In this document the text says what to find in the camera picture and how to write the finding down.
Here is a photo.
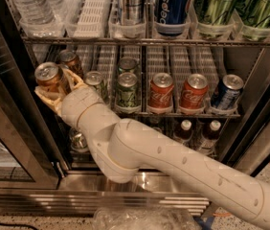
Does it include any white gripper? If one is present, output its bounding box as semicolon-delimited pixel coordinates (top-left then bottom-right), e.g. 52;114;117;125
34;67;122;139

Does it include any orange soda can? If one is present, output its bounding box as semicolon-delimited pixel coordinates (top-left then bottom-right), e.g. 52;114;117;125
58;49;83;78
34;62;71;95

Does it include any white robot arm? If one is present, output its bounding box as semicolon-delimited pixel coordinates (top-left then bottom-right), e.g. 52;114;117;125
34;62;270;230

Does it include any white green patterned can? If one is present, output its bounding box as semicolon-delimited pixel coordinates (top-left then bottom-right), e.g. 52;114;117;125
84;71;109;104

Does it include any silver green can bottom shelf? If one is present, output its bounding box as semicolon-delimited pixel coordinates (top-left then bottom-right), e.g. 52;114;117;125
69;128;89;152

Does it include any front green soda can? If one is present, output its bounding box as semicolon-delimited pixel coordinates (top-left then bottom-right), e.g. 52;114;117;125
116;72;139;107

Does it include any green soda can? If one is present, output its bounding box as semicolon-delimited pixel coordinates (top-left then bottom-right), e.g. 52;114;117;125
116;72;139;107
118;57;139;75

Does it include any rear green soda can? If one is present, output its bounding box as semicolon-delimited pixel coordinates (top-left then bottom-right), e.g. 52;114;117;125
118;57;139;75

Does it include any glass fridge door left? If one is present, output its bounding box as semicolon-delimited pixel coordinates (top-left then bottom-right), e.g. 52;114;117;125
0;0;60;190

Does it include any left red Coca-Cola can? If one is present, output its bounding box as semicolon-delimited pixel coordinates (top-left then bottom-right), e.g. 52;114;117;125
148;73;174;108

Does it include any red coca-cola can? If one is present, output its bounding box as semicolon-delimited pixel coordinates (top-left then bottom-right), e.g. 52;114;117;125
180;74;209;109
148;73;174;108

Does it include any plaid tall can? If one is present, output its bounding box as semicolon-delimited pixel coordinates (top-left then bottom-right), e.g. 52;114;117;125
119;0;145;26

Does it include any right red Coca-Cola can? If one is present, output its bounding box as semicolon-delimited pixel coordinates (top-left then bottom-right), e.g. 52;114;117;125
180;74;209;109

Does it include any large blue Pepsi can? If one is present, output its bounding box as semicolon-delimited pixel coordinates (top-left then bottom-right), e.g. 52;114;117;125
154;0;191;36

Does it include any stainless steel fridge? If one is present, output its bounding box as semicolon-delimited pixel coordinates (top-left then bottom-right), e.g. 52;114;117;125
0;0;270;219

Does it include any blue Pepsi can middle shelf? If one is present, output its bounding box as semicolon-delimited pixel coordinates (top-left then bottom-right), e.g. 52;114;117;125
211;74;244;110

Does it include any left green tall can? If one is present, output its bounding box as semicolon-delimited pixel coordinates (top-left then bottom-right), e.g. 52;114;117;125
193;0;236;39

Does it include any steel fridge door right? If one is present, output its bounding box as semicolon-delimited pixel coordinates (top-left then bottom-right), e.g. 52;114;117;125
234;96;270;177

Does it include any clear water bottle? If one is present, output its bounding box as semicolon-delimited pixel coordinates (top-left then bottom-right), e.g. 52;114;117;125
12;0;55;25

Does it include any left brown bottle white cap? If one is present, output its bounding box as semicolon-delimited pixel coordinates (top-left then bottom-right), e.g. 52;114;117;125
173;120;192;146

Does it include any brown bottle white cap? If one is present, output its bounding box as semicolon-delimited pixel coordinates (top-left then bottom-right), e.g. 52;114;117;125
195;120;223;155
173;120;192;146

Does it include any right brown bottle white cap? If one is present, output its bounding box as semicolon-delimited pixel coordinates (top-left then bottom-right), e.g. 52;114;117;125
195;120;223;155

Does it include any blue tape piece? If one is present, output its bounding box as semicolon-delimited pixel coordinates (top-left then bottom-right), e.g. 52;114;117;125
193;217;214;230

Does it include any black cable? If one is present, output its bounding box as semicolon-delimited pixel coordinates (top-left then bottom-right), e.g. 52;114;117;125
0;210;40;230

